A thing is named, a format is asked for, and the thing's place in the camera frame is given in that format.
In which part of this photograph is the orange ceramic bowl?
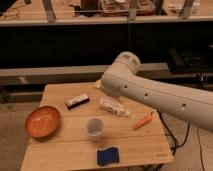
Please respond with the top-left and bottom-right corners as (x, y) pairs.
(25, 106), (61, 138)

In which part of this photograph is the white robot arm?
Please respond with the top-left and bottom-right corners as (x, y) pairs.
(101, 52), (213, 132)

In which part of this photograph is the white plastic bottle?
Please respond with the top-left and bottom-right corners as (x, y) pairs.
(99, 98), (130, 117)

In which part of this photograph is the black and white box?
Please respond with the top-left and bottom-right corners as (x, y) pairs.
(65, 93), (90, 110)

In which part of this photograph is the clear plastic cup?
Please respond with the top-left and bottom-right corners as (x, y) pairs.
(86, 118), (104, 142)

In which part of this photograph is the wooden table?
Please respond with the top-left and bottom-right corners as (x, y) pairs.
(21, 83), (173, 171)

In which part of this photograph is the orange carrot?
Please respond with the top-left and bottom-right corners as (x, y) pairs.
(133, 113), (153, 130)

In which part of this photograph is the blue sponge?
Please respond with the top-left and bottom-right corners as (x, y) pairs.
(97, 147), (120, 166)

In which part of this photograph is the cluttered back shelf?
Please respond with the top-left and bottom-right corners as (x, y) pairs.
(0, 0), (213, 27)

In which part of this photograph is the long metal bench rail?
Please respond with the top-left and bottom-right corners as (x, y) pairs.
(0, 63), (171, 86)

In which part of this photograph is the black floor cable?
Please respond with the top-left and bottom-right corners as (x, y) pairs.
(156, 111), (206, 171)

